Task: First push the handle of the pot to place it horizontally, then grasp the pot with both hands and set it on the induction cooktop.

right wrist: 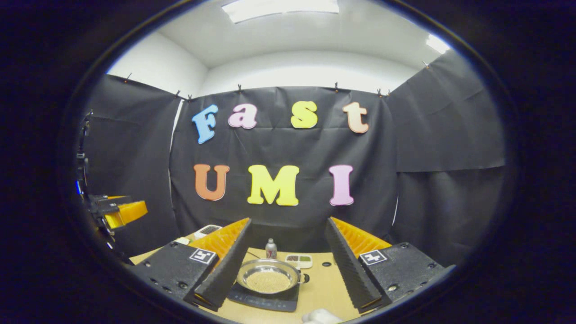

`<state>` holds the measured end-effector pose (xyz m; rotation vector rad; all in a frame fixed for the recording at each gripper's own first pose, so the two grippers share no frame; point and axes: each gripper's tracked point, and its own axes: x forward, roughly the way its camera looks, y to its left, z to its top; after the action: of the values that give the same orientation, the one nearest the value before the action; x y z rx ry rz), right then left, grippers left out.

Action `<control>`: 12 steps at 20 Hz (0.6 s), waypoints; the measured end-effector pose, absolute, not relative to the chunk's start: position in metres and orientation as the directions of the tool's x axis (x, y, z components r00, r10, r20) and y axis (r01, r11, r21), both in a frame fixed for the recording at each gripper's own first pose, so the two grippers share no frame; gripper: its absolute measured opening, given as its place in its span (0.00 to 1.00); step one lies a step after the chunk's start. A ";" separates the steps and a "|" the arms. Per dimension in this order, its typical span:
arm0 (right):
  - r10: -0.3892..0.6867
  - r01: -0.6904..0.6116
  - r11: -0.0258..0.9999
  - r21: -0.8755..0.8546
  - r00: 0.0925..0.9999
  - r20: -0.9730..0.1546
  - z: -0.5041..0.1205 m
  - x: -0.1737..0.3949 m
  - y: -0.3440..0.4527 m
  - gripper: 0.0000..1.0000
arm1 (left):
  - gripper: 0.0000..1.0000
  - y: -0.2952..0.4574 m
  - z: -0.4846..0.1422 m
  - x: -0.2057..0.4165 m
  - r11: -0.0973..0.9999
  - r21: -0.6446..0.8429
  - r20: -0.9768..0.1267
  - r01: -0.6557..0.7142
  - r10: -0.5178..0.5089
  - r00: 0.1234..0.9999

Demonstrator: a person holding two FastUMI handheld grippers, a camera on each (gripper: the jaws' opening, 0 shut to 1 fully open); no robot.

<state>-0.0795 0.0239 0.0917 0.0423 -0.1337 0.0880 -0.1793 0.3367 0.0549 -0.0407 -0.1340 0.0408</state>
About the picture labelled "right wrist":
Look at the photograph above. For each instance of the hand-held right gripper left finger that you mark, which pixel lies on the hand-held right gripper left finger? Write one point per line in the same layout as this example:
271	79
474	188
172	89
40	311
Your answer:
231	265

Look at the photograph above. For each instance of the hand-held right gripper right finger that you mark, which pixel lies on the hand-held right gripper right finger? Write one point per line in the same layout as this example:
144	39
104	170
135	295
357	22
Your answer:
346	265

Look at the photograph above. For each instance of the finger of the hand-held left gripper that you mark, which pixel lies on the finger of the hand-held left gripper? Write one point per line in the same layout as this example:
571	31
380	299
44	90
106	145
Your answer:
110	201
128	212

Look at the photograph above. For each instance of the stainless steel pot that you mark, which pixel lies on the stainless steel pot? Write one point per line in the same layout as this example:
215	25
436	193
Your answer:
270	265

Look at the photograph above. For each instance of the pile of yellow soybeans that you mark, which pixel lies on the pile of yellow soybeans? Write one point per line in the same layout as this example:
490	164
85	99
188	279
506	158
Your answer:
270	281

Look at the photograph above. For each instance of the black induction cooktop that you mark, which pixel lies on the black induction cooktop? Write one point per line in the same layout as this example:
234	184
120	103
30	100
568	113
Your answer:
261	302

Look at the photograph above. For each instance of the white divided tray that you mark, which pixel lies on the white divided tray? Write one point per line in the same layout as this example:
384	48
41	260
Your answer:
306	264

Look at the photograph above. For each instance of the silver drink bottle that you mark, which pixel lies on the silver drink bottle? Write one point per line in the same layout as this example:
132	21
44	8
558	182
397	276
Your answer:
271	249

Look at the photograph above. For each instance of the white toaster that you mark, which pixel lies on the white toaster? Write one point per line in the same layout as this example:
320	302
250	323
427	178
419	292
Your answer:
208	230

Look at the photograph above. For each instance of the white cloth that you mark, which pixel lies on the white cloth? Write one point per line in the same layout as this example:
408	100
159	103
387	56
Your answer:
321	317

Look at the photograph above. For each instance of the small ceiling light panel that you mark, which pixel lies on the small ceiling light panel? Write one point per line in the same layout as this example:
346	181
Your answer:
437	44

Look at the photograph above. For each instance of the long ceiling light panel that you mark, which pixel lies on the long ceiling light panel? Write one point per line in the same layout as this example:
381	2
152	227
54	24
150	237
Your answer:
279	9

